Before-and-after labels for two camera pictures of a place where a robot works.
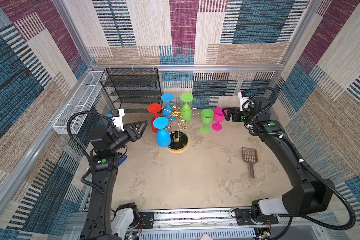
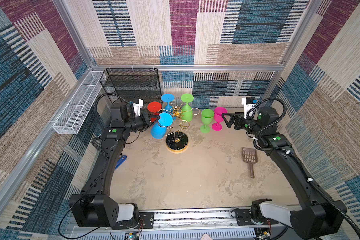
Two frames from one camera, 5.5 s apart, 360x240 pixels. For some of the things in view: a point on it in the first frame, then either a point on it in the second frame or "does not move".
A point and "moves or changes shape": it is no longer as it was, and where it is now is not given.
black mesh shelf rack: x=132 y=89 does not move
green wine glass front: x=207 y=115 does not move
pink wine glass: x=219 y=116 does not move
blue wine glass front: x=163 y=135 moves or changes shape
